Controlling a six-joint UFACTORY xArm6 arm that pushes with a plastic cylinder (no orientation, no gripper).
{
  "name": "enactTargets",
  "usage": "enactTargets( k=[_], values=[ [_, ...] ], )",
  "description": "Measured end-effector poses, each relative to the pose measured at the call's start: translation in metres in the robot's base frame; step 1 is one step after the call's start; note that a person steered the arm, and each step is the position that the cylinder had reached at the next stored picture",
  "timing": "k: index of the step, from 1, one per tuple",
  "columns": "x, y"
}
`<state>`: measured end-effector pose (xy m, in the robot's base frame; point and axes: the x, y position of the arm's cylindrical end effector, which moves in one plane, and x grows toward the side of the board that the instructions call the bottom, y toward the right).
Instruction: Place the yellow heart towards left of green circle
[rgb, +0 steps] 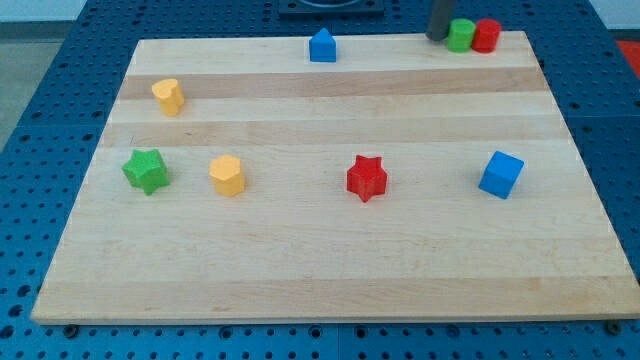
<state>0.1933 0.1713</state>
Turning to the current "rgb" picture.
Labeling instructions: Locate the yellow heart block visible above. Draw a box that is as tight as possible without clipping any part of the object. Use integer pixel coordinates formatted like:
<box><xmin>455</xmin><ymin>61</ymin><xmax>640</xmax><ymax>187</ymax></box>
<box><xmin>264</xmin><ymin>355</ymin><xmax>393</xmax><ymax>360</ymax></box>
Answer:
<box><xmin>151</xmin><ymin>78</ymin><xmax>185</xmax><ymax>117</ymax></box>

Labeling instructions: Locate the red star block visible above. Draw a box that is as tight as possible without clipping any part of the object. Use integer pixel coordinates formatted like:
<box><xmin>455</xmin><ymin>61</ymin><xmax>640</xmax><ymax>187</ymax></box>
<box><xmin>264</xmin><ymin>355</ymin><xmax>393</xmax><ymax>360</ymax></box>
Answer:
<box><xmin>346</xmin><ymin>155</ymin><xmax>388</xmax><ymax>203</ymax></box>

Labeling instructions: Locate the wooden board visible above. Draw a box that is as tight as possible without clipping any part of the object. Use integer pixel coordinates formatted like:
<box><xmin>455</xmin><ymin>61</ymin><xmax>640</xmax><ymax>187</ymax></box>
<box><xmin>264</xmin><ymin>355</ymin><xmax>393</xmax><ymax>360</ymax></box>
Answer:
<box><xmin>31</xmin><ymin>31</ymin><xmax>639</xmax><ymax>325</ymax></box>

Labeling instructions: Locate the yellow hexagon block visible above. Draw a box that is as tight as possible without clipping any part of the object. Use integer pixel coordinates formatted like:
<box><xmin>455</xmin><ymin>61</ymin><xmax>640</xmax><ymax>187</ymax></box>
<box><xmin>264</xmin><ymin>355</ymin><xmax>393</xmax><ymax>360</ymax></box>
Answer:
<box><xmin>209</xmin><ymin>154</ymin><xmax>245</xmax><ymax>197</ymax></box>

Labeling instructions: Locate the blue pentagon block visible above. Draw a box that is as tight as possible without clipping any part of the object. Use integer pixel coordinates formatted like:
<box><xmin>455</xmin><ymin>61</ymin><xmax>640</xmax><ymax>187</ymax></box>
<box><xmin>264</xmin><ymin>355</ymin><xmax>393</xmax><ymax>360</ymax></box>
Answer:
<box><xmin>308</xmin><ymin>28</ymin><xmax>337</xmax><ymax>63</ymax></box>

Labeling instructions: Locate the green star block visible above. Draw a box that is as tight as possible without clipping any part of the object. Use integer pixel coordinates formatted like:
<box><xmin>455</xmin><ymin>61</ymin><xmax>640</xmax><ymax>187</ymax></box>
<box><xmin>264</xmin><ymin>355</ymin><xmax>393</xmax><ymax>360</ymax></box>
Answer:
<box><xmin>121</xmin><ymin>149</ymin><xmax>170</xmax><ymax>195</ymax></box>

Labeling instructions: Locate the blue cube block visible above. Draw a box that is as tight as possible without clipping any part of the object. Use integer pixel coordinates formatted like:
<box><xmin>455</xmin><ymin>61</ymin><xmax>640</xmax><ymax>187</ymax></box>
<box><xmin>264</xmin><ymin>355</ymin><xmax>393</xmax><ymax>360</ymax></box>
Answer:
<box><xmin>478</xmin><ymin>151</ymin><xmax>524</xmax><ymax>199</ymax></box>

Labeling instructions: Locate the green cylinder block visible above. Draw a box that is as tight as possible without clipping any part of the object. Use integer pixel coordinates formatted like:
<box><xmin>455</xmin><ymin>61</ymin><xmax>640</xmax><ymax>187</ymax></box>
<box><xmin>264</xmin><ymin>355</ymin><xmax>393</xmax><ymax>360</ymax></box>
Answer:
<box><xmin>446</xmin><ymin>18</ymin><xmax>476</xmax><ymax>53</ymax></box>

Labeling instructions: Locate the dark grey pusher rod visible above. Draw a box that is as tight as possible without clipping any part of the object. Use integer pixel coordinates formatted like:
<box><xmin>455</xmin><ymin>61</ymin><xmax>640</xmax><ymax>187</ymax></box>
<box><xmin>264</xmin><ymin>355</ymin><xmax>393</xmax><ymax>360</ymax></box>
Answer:
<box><xmin>426</xmin><ymin>0</ymin><xmax>456</xmax><ymax>42</ymax></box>

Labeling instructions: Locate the red cylinder block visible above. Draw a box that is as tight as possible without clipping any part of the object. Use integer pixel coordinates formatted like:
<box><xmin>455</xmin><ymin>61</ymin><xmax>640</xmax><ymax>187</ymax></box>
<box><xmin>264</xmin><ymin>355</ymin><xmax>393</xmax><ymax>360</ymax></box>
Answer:
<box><xmin>471</xmin><ymin>18</ymin><xmax>502</xmax><ymax>54</ymax></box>

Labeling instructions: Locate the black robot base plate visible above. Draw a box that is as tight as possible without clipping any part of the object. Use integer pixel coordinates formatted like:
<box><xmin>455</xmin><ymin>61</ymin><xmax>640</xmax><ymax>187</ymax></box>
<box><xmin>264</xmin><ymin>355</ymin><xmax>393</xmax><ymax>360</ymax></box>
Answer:
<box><xmin>277</xmin><ymin>0</ymin><xmax>385</xmax><ymax>17</ymax></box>

